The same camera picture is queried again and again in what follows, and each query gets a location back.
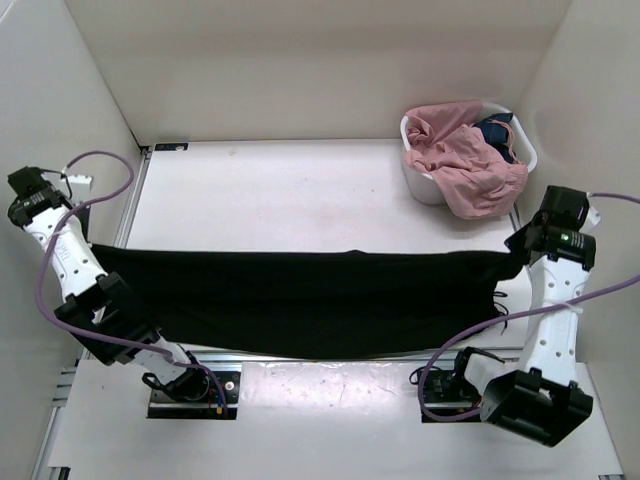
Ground black trousers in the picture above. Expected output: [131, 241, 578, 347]
[93, 245, 522, 360]

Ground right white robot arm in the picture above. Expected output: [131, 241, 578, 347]
[449, 186, 596, 447]

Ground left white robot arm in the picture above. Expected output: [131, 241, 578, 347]
[8, 167, 213, 402]

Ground pink trousers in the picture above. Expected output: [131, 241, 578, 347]
[404, 100, 529, 220]

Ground dark label sticker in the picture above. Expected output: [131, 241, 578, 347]
[154, 143, 189, 152]

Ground white laundry basket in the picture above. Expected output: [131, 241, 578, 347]
[400, 101, 538, 205]

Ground navy garment in basket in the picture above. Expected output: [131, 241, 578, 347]
[474, 112, 517, 164]

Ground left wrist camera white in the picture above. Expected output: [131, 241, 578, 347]
[60, 174, 93, 204]

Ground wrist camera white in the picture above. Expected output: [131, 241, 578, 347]
[580, 193, 601, 234]
[60, 174, 93, 204]

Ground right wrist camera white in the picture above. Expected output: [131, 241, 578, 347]
[580, 193, 601, 234]

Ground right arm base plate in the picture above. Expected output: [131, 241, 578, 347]
[423, 367, 481, 416]

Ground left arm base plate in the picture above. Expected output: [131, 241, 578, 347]
[142, 370, 242, 421]

